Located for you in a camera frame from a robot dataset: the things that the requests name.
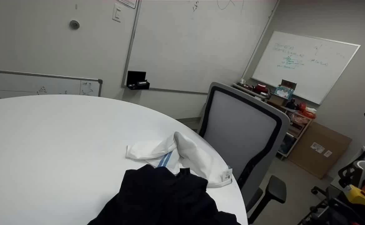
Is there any flat brown cardboard box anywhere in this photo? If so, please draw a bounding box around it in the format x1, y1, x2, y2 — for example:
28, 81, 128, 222
287, 120, 354, 180

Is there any yellow emergency stop box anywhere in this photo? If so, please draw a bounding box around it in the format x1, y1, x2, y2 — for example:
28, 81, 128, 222
344, 180, 365, 218

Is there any white light switch plate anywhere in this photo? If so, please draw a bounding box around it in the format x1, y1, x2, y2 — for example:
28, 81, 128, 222
112, 2, 124, 23

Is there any blue box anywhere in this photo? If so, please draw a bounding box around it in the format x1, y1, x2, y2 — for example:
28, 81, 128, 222
274, 78, 299, 101

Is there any grey mesh office chair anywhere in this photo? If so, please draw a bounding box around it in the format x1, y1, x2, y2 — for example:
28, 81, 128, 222
198, 81, 293, 225

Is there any low whiteboard with metal frame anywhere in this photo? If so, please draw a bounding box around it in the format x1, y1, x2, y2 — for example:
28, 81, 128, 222
0, 67, 104, 102

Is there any round grey wall knob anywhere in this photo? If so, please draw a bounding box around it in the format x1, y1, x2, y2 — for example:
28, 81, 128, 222
68, 18, 82, 31

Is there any large wall whiteboard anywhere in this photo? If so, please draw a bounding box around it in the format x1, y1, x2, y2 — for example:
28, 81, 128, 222
120, 0, 282, 96

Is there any small whiteboard with green writing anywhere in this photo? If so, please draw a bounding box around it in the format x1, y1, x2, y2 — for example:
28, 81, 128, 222
250, 30, 363, 105

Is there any black cloth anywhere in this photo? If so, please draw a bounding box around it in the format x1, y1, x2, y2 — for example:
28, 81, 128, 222
87, 163, 243, 225

